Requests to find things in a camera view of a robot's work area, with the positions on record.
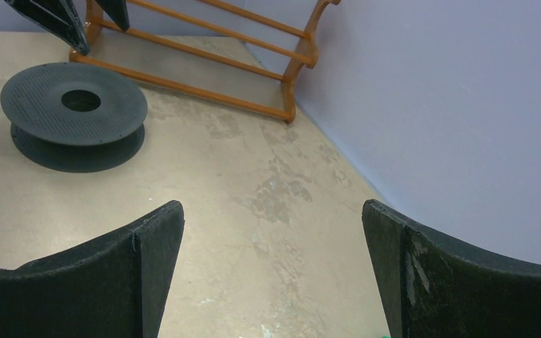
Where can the black perforated cable spool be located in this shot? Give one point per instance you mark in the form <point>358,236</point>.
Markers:
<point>74,117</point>

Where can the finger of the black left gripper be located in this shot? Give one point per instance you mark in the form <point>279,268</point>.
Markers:
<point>117,11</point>
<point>59,17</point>

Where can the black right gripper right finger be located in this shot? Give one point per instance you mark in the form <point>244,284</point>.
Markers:
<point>435,285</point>

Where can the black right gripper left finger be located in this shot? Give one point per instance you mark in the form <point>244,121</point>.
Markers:
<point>115,285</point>

